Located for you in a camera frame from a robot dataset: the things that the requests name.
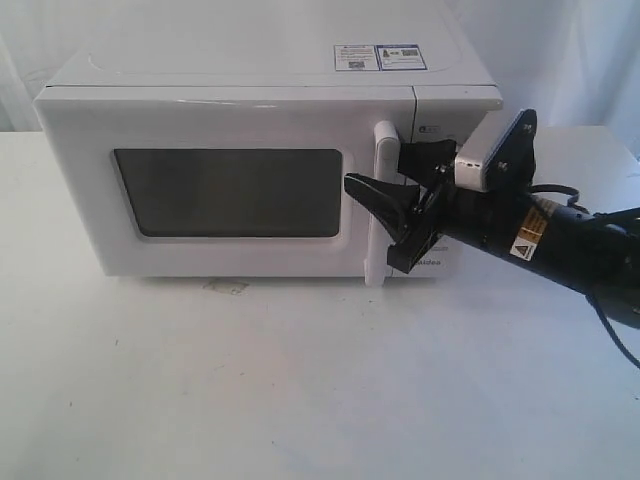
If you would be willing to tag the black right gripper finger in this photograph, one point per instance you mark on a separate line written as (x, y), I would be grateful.
(391, 204)
(428, 163)

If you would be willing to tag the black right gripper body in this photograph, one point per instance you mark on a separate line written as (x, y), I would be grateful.
(486, 221)

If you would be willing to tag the white microwave door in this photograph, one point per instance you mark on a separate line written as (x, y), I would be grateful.
(225, 181)

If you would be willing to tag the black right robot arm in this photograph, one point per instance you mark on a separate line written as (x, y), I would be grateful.
(594, 255)

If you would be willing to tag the white microwave oven body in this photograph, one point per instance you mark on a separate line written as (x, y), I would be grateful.
(268, 44)

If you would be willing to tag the blue white label sticker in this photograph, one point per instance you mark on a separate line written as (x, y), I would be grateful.
(380, 57)

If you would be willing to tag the clear tape piece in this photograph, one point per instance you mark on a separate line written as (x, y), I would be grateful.
(229, 287)

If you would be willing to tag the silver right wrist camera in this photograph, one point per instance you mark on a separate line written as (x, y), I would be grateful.
(492, 150)

